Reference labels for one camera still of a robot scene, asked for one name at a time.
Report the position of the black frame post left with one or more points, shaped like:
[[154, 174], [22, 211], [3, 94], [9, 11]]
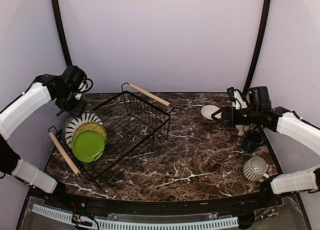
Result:
[[61, 32]]

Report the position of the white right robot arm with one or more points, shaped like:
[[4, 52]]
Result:
[[256, 108]]

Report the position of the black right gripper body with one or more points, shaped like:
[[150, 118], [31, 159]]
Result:
[[252, 117]]

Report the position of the dark green mug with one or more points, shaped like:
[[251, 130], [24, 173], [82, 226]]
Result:
[[251, 142]]

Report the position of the beige patterned bowl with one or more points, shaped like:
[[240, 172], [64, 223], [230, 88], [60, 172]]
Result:
[[206, 113]]

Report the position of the black white striped plate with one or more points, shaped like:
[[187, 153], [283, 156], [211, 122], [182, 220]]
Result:
[[73, 123]]

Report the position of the yellow ribbed plate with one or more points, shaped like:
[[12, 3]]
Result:
[[91, 126]]

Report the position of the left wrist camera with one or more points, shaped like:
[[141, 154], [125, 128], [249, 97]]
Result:
[[85, 86]]

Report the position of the wooden rack handle near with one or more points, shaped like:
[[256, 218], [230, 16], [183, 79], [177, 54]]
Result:
[[68, 160]]

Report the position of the striped round mug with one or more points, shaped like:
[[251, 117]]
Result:
[[255, 169]]

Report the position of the bright green plate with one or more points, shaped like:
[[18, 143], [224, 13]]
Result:
[[88, 146]]

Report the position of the wooden rack handle far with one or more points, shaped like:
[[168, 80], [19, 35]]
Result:
[[150, 95]]

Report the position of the black wire dish rack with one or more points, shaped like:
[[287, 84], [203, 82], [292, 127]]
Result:
[[134, 123]]

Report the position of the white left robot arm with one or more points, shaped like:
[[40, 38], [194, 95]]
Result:
[[66, 91]]

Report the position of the black frame post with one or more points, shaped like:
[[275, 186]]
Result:
[[258, 45], [61, 32]]

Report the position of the white steel tumbler cup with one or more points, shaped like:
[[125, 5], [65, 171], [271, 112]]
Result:
[[241, 130]]

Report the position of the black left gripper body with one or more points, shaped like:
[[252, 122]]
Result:
[[68, 103]]

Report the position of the black frame post right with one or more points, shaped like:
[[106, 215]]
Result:
[[258, 45]]

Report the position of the white slotted cable duct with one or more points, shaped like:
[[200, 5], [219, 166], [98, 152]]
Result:
[[123, 222]]

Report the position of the black front rail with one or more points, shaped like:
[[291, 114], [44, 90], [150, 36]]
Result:
[[237, 206]]

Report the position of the wooden rack handle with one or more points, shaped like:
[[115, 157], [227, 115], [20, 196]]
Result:
[[150, 95], [68, 160]]

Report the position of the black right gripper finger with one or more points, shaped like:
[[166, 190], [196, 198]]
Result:
[[216, 113], [224, 122]]

